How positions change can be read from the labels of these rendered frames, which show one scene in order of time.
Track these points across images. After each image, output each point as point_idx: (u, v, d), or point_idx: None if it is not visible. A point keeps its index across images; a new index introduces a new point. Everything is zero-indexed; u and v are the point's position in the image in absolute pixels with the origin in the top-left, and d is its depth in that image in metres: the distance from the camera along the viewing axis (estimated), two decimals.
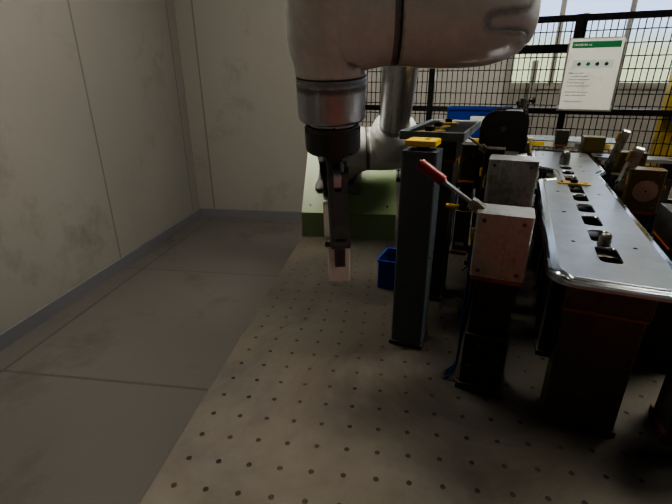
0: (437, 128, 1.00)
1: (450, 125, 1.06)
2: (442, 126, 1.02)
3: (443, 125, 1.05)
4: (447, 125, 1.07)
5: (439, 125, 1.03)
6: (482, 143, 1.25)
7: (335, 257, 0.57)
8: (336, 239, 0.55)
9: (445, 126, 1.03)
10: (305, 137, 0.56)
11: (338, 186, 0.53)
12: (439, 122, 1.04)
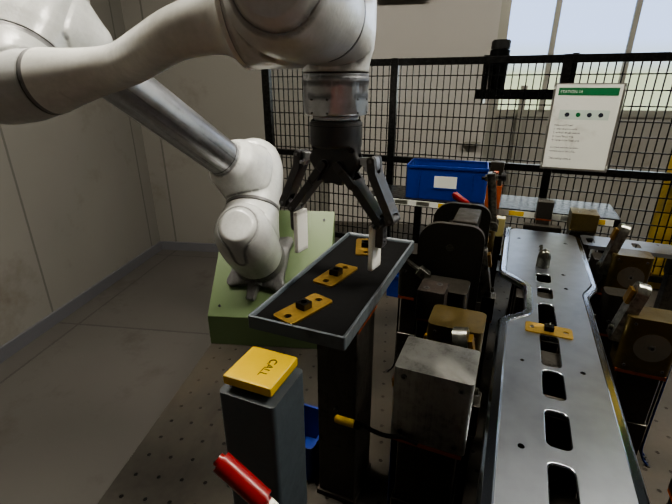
0: (328, 286, 0.64)
1: (356, 269, 0.70)
2: (340, 278, 0.66)
3: (345, 272, 0.68)
4: (354, 266, 0.71)
5: (335, 275, 0.67)
6: (422, 263, 0.89)
7: None
8: (290, 198, 0.68)
9: (344, 276, 0.67)
10: None
11: (297, 159, 0.65)
12: (337, 268, 0.68)
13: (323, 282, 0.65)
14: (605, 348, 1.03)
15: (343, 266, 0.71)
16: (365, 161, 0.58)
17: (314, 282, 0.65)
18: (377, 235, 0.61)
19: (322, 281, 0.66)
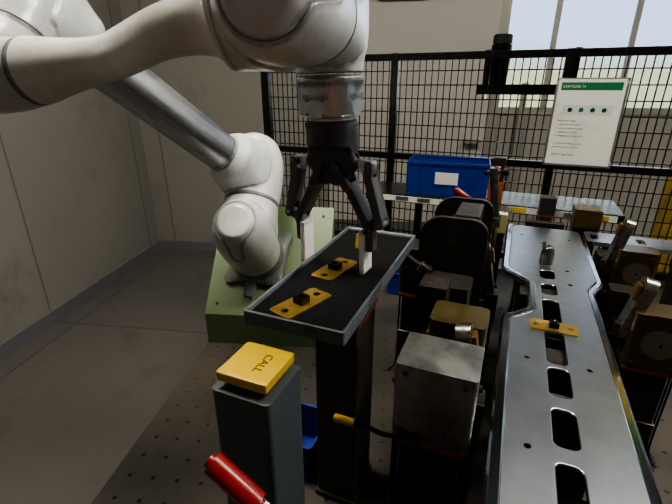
0: (326, 280, 0.62)
1: (356, 263, 0.68)
2: (339, 272, 0.64)
3: (344, 266, 0.66)
4: (353, 260, 0.68)
5: (335, 269, 0.65)
6: (423, 258, 0.86)
7: None
8: (296, 207, 0.68)
9: (344, 270, 0.65)
10: None
11: (295, 165, 0.64)
12: (336, 262, 0.66)
13: (322, 276, 0.63)
14: (610, 346, 1.01)
15: (342, 260, 0.69)
16: (362, 164, 0.58)
17: (312, 276, 0.63)
18: (367, 240, 0.62)
19: (321, 275, 0.64)
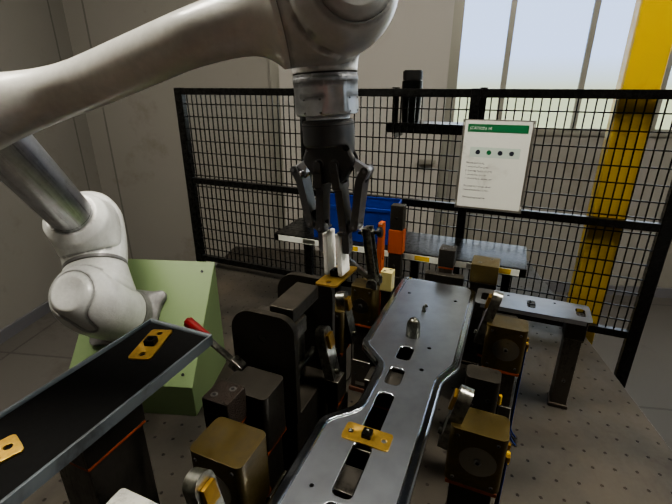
0: (332, 286, 0.64)
1: (356, 268, 0.70)
2: (342, 278, 0.66)
3: (345, 272, 0.68)
4: (353, 266, 0.71)
5: (337, 275, 0.67)
6: (239, 351, 0.78)
7: (322, 238, 0.68)
8: (317, 219, 0.67)
9: (346, 276, 0.67)
10: None
11: (297, 176, 0.65)
12: (338, 268, 0.68)
13: (326, 283, 0.65)
14: None
15: None
16: (359, 166, 0.59)
17: (317, 284, 0.65)
18: (343, 242, 0.64)
19: (325, 282, 0.65)
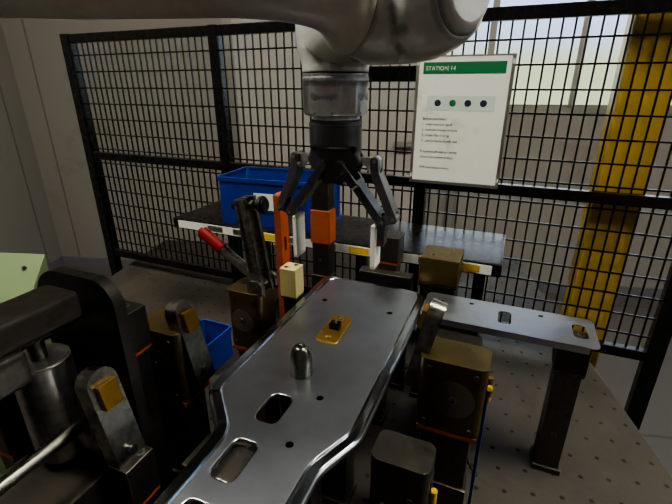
0: (332, 342, 0.68)
1: (352, 320, 0.74)
2: (340, 332, 0.70)
3: (343, 324, 0.72)
4: (349, 317, 0.75)
5: (336, 329, 0.71)
6: None
7: (292, 221, 0.68)
8: (287, 202, 0.67)
9: (344, 330, 0.71)
10: None
11: (293, 161, 0.64)
12: (336, 321, 0.72)
13: (326, 338, 0.68)
14: None
15: (339, 317, 0.75)
16: (367, 161, 0.59)
17: (317, 339, 0.68)
18: (378, 234, 0.62)
19: (325, 337, 0.69)
